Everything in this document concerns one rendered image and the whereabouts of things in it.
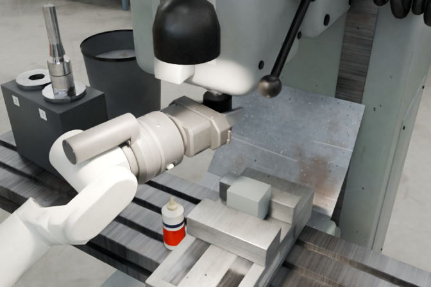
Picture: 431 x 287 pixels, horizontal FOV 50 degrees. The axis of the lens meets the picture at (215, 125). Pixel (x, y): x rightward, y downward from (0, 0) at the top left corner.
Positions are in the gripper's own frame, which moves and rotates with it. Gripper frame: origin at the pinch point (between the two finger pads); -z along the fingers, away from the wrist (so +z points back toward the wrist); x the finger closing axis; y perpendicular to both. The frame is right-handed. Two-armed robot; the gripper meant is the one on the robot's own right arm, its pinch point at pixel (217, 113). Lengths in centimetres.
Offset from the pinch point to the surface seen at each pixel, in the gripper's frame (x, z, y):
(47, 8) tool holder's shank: 38.4, 8.0, -10.8
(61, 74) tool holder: 37.3, 8.4, 2.7
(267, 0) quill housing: -10.9, 2.0, -21.1
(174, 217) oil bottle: 2.4, 8.5, 19.0
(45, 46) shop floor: 361, -125, 124
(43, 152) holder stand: 42.0, 14.0, 21.6
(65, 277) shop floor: 98, -3, 123
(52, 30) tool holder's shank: 38.4, 8.0, -6.4
